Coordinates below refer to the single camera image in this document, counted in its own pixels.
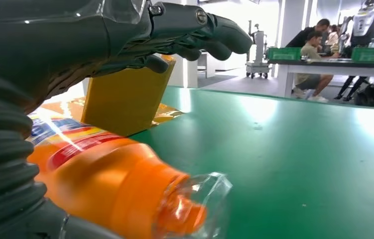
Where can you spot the green table mat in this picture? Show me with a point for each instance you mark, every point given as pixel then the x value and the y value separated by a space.
pixel 305 165

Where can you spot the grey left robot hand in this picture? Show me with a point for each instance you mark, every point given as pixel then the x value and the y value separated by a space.
pixel 74 36

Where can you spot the black bag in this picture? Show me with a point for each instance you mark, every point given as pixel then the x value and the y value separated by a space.
pixel 370 97

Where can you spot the yellow tape-wrapped cardboard box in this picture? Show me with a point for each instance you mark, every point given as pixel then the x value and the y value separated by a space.
pixel 120 102

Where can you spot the white humanoid robot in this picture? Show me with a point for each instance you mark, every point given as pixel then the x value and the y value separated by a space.
pixel 366 23

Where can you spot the person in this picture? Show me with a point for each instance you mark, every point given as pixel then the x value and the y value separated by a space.
pixel 309 52
pixel 302 36
pixel 332 38

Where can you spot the white workbench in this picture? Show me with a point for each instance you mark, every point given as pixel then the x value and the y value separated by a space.
pixel 335 70

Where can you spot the white wheeled robot stand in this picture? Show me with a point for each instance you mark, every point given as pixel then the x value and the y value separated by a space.
pixel 258 66

